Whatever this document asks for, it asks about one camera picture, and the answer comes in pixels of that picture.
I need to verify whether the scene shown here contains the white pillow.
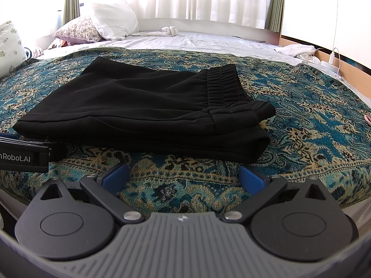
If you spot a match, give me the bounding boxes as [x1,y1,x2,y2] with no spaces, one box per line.
[90,2,140,41]

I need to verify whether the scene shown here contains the green curtain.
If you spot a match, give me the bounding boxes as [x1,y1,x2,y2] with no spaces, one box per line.
[266,0,286,33]
[62,0,81,25]

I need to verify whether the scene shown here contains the white power strip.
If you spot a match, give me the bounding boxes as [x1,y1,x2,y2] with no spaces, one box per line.
[320,60,346,78]

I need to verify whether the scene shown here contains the wooden bed frame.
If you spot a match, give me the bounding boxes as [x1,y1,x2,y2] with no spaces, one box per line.
[279,34,371,95]

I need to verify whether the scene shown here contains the red patterned cloth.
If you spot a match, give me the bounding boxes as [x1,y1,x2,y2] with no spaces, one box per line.
[47,38,73,50]

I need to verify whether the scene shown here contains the crumpled white cloth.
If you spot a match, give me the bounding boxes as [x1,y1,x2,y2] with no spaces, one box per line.
[274,44,323,64]

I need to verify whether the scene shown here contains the floral purple pillow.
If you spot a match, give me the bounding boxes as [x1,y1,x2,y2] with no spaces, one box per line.
[52,15,104,44]

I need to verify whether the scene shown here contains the black pants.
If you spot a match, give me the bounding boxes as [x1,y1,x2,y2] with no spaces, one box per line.
[14,56,276,164]

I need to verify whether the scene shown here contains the small white cloth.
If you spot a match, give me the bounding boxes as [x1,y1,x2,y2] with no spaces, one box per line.
[161,26,181,37]

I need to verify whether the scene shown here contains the teal paisley blanket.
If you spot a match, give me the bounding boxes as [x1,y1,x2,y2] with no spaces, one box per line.
[0,46,371,212]

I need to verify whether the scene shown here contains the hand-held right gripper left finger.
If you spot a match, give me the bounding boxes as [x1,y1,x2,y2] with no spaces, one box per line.
[39,162,145,224]

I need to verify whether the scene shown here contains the blue striped cloth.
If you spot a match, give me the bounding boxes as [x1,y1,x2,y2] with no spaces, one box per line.
[24,46,45,62]

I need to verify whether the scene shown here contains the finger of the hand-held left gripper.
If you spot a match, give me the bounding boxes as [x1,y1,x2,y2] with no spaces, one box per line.
[0,133,52,151]

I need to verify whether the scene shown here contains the white charger cable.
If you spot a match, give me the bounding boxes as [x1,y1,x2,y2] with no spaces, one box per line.
[316,0,342,74]

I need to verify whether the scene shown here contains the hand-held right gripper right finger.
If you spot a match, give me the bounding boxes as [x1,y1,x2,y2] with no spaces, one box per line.
[220,165,331,224]

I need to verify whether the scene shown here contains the white floral quilt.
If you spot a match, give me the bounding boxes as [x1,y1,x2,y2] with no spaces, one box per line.
[0,20,27,79]

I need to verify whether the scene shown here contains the white bed sheet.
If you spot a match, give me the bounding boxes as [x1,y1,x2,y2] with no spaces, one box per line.
[38,30,303,66]

